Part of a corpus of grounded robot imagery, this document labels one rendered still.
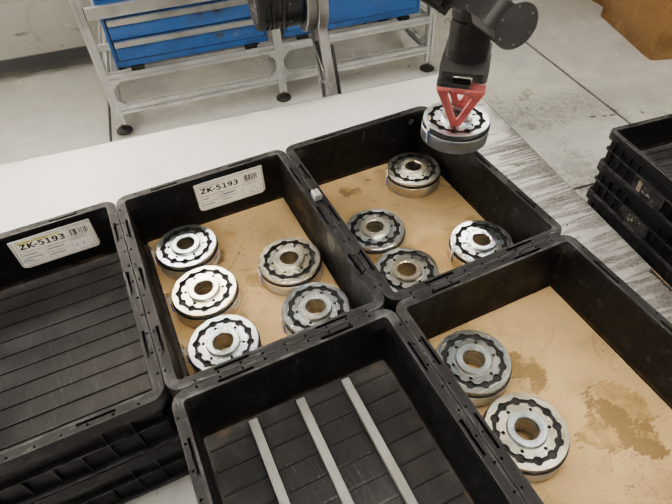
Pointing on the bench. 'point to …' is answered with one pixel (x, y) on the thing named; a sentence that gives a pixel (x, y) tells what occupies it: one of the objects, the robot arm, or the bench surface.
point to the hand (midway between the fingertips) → (457, 112)
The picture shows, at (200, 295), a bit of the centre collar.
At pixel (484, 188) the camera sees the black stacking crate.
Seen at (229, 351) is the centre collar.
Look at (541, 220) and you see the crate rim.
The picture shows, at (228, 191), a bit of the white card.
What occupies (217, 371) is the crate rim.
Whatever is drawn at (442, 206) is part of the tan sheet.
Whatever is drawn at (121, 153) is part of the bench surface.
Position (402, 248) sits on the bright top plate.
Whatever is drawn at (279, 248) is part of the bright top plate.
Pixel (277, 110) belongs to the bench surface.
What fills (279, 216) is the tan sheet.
